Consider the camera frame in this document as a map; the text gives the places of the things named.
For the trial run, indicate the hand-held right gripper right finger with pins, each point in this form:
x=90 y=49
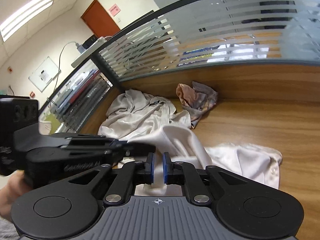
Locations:
x=165 y=170

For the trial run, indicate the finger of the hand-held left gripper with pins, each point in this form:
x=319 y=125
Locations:
x=95 y=141
x=140 y=150

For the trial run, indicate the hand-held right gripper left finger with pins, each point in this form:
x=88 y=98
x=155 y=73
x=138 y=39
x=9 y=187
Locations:
x=150 y=170

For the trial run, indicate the white satin shirt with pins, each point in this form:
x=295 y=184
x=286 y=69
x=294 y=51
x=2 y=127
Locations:
x=225 y=160

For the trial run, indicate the person's left hand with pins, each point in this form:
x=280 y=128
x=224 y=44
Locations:
x=10 y=192

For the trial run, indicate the cream satin shirt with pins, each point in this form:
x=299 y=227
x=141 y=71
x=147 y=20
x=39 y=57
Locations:
x=135 y=120

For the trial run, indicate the green paper sheet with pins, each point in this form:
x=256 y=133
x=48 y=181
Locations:
x=55 y=123

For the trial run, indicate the striped frosted glass partition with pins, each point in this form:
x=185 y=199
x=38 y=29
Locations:
x=82 y=97
x=225 y=30

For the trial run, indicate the brown grey patterned cloth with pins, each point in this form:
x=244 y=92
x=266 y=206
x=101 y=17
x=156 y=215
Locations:
x=197 y=100

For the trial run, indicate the white power strip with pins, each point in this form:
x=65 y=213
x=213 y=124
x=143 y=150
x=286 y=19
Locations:
x=87 y=52

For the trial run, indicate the white charger plug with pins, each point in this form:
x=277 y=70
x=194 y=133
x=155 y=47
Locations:
x=79 y=48

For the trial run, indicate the brown door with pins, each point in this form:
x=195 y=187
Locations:
x=100 y=17

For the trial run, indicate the ceiling light panel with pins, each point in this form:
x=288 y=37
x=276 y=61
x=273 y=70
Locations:
x=25 y=15

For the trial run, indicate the dark partition post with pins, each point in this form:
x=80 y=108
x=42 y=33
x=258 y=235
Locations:
x=107 y=72

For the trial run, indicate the wall whiteboard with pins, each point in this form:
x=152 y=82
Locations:
x=45 y=73

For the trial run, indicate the red wall alarm button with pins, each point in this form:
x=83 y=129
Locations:
x=9 y=69

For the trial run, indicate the pink wall notice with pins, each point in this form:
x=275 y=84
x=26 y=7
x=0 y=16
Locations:
x=115 y=10

